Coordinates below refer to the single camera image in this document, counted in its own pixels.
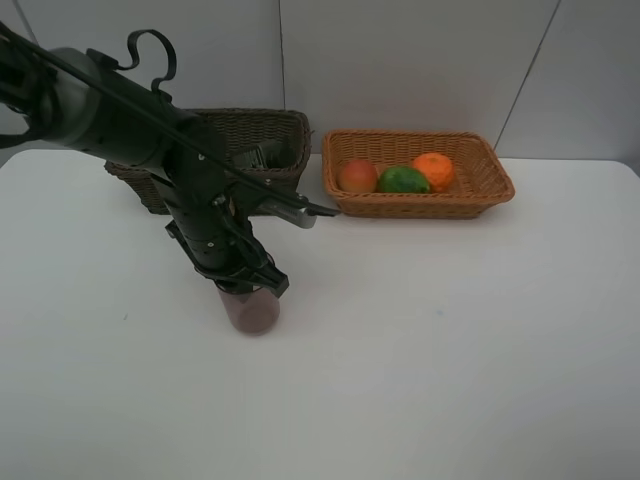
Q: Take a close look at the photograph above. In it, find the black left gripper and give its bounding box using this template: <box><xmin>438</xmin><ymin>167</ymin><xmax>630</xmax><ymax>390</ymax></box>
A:
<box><xmin>192</xmin><ymin>235</ymin><xmax>289</xmax><ymax>298</ymax></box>

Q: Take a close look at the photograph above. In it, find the translucent pink plastic cup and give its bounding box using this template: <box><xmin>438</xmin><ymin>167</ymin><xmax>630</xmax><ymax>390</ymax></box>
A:
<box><xmin>215</xmin><ymin>281</ymin><xmax>280</xmax><ymax>335</ymax></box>

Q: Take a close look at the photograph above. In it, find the dark green pump bottle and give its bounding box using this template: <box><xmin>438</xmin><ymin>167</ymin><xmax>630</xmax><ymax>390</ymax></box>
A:
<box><xmin>231</xmin><ymin>140</ymin><xmax>296</xmax><ymax>169</ymax></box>

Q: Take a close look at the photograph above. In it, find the red orange peach fruit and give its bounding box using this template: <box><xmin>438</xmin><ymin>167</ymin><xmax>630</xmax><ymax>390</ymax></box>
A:
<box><xmin>337</xmin><ymin>159</ymin><xmax>378</xmax><ymax>194</ymax></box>

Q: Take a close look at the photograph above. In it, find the green lime fruit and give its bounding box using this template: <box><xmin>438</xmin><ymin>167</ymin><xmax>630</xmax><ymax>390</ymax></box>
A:
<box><xmin>377</xmin><ymin>166</ymin><xmax>431</xmax><ymax>194</ymax></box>

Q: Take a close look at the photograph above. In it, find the orange tangerine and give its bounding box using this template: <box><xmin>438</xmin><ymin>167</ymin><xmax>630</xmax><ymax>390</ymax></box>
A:
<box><xmin>411</xmin><ymin>152</ymin><xmax>455</xmax><ymax>193</ymax></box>

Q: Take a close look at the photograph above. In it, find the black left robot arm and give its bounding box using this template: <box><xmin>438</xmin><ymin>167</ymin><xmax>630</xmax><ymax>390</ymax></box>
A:
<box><xmin>1</xmin><ymin>28</ymin><xmax>295</xmax><ymax>296</ymax></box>

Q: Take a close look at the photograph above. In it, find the dark brown wicker basket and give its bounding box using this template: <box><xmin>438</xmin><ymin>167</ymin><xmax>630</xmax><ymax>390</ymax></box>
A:
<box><xmin>103</xmin><ymin>107</ymin><xmax>312</xmax><ymax>217</ymax></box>

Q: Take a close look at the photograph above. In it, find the light brown wicker basket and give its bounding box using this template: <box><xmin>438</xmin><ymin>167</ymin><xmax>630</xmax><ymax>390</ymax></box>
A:
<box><xmin>322</xmin><ymin>129</ymin><xmax>515</xmax><ymax>219</ymax></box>

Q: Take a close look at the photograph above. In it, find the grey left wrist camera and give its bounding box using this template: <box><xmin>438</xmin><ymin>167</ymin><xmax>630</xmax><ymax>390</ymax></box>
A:
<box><xmin>259</xmin><ymin>194</ymin><xmax>340</xmax><ymax>229</ymax></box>

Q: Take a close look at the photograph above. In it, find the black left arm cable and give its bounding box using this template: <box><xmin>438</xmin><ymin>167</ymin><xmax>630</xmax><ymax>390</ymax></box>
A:
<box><xmin>0</xmin><ymin>19</ymin><xmax>346</xmax><ymax>221</ymax></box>

